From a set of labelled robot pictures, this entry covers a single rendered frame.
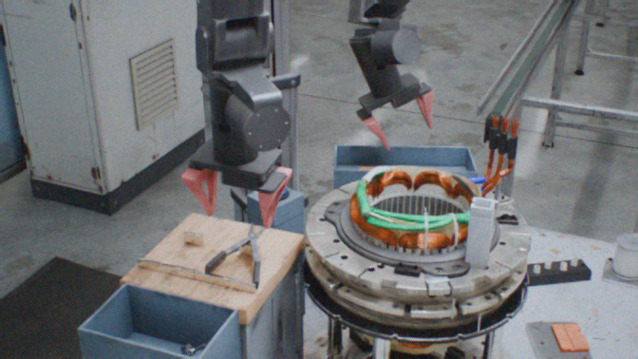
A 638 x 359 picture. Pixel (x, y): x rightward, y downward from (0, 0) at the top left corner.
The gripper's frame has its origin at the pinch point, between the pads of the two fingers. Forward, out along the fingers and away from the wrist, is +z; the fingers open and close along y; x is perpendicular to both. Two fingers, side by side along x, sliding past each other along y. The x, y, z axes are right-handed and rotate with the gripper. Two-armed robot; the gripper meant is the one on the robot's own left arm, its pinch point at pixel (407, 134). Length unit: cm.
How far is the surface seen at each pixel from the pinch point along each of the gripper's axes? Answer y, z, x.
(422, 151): 2.0, 6.4, 5.1
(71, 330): -113, 57, 116
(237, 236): -32.2, -6.3, -19.8
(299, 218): -23.5, 3.6, -2.9
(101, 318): -51, -11, -34
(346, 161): -11.3, 2.8, 8.5
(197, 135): -57, 55, 252
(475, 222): -2.8, -1.7, -39.7
